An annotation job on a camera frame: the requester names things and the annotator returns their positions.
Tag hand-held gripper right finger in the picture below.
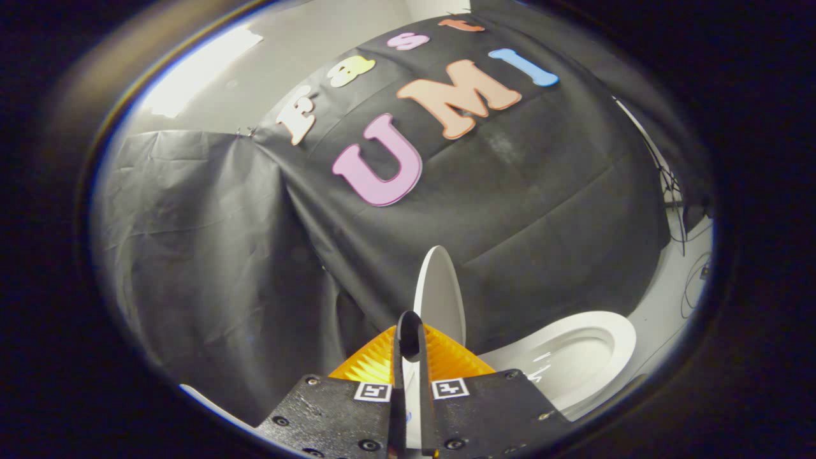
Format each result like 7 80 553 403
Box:
413 312 571 457

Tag white toilet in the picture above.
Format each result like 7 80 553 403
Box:
180 310 638 429

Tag white toilet lid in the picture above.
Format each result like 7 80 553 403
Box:
408 245 467 447

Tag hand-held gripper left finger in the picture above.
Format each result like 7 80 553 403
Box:
255 310 409 459

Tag black lid pull tab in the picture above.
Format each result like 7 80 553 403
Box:
398 310 426 339

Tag black backdrop cloth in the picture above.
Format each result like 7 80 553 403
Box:
92 0 711 425

